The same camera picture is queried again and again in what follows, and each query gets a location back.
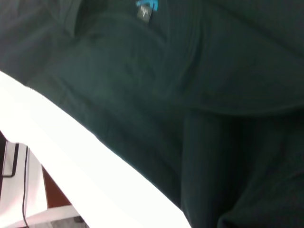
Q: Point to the black shirt with FREE print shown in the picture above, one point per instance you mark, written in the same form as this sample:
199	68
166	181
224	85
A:
178	95

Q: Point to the white cabinet with black trim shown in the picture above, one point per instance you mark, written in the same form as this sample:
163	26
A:
21	180

